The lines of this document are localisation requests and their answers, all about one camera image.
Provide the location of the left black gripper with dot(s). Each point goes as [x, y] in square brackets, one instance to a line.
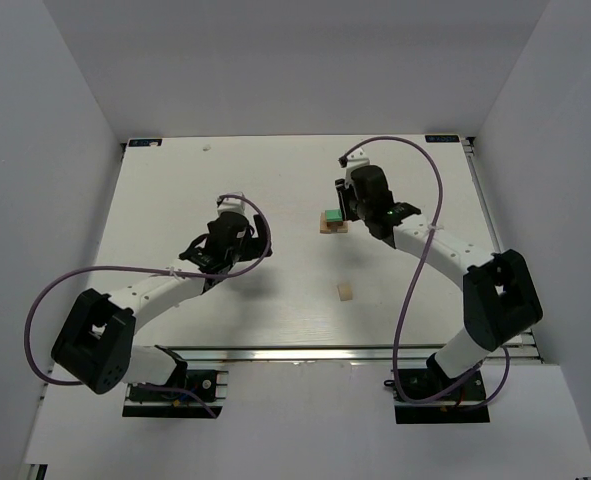
[254, 240]

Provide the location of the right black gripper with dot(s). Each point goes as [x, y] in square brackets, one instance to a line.
[350, 203]

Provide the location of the green block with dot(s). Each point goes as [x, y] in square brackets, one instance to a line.
[333, 216]

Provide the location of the brown wood block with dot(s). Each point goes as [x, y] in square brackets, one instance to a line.
[333, 226]

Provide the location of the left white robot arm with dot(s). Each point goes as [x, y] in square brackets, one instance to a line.
[96, 343]

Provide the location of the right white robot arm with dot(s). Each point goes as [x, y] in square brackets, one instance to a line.
[456, 260]

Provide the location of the small light wood block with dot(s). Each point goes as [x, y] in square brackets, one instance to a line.
[345, 292]

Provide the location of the right blue corner label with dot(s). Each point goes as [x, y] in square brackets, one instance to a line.
[442, 138]

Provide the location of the blue corner label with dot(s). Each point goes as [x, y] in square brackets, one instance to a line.
[144, 142]
[442, 138]

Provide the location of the left blue corner label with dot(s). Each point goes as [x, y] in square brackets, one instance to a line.
[144, 142]

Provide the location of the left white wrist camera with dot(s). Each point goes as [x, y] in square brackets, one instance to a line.
[231, 203]

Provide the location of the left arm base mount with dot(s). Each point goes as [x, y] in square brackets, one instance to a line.
[190, 390]

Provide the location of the aluminium frame rail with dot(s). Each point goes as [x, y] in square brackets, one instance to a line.
[500, 225]

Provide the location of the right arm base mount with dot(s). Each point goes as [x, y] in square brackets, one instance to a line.
[458, 407]

